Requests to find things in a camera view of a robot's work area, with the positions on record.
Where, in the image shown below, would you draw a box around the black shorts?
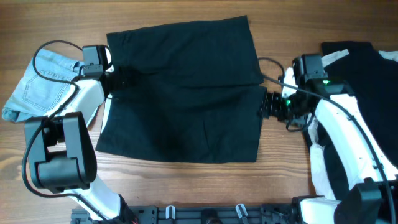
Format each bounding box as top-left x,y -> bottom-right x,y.
96,16 -> 267,163

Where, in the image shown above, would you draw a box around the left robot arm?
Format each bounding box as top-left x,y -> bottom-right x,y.
22,45 -> 139,223

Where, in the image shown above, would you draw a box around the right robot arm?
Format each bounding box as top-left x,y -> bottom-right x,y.
261,54 -> 397,223

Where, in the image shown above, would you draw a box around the black and white clothes pile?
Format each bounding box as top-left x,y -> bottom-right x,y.
303,41 -> 397,200

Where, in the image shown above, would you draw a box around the folded light blue denim shorts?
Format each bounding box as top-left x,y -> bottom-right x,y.
2,49 -> 83,123

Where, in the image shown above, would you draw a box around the right black cable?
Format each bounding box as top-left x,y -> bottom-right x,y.
257,57 -> 397,224

